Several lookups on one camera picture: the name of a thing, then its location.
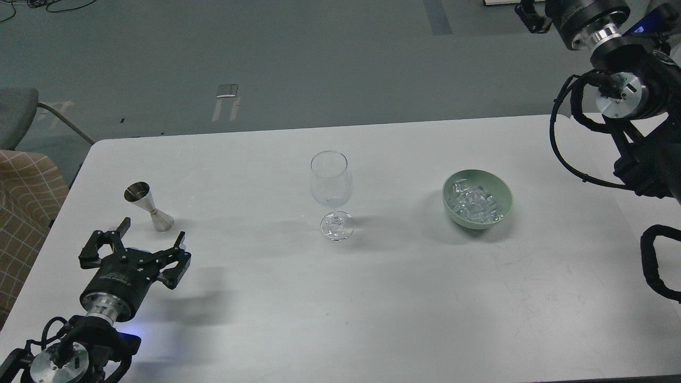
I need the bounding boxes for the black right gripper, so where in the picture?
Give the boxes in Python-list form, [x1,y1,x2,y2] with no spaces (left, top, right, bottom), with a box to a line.
[514,1,630,51]

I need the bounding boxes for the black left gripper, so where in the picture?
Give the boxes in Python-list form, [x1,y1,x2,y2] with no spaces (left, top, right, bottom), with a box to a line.
[78,217,192,323]

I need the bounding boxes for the steel cocktail jigger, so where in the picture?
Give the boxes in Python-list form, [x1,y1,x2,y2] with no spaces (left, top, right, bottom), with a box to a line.
[123,181,175,232]

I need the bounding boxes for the clear ice cubes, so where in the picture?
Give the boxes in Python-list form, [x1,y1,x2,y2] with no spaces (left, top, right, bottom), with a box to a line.
[449,178,506,224]

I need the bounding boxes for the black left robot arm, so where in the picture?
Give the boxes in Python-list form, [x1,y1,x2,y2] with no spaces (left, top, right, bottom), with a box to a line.
[2,218,192,382]

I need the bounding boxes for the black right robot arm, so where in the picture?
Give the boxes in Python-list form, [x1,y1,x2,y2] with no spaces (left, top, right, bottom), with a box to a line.
[514,1,679,199]

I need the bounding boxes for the clear wine glass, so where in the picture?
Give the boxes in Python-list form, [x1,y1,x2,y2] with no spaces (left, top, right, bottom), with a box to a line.
[310,150,354,242]

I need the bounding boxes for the beige checked cushion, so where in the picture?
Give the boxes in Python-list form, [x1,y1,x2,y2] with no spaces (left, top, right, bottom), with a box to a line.
[1,149,70,325]

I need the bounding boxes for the white office chair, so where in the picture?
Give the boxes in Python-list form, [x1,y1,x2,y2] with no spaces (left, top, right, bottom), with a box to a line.
[644,1,680,61]

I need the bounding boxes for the green bowl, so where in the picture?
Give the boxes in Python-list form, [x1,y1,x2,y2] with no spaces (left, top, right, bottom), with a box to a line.
[441,169,513,230]

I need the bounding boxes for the silver floor plate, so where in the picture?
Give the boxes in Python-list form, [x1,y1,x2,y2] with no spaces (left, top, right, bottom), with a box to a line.
[215,84,238,99]

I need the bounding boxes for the black floor cable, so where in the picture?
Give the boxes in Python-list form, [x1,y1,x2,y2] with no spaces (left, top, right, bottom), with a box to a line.
[0,0,96,23]

